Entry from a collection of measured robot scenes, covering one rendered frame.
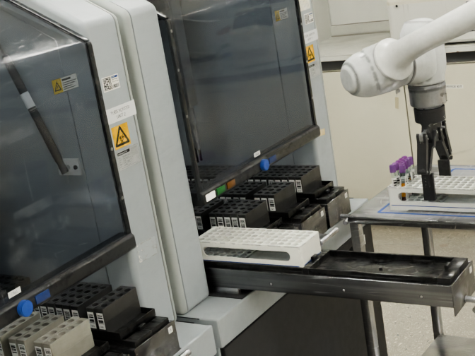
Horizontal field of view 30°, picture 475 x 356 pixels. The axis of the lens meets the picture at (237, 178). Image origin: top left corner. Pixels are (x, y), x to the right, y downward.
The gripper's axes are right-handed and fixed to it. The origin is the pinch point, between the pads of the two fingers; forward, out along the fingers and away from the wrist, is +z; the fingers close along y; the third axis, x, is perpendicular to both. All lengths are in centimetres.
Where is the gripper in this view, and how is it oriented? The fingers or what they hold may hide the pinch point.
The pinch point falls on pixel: (437, 184)
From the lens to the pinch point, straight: 227.1
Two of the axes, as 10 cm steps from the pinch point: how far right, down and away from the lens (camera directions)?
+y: 5.5, -3.1, 7.7
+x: -8.2, -0.2, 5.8
